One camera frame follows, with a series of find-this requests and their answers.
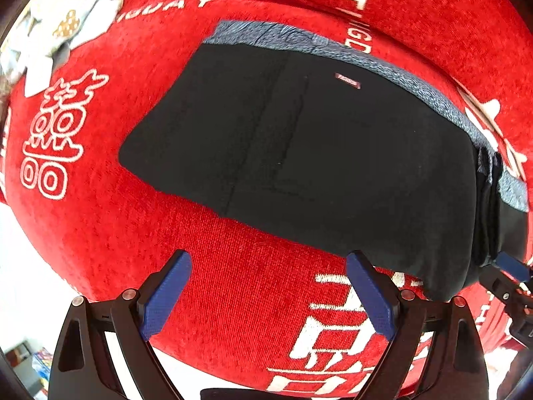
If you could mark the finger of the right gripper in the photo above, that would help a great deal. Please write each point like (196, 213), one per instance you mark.
(512, 266)

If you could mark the white patterned pillow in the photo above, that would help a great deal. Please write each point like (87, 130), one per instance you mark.
(45, 31)

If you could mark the black pants with patterned waistband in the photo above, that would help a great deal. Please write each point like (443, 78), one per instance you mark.
(295, 135)

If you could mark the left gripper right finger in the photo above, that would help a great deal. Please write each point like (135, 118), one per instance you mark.
(376, 292)

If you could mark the red blanket with white characters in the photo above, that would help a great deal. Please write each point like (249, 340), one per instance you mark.
(273, 318)

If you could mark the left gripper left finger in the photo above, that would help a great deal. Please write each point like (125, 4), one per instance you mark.
(160, 291)

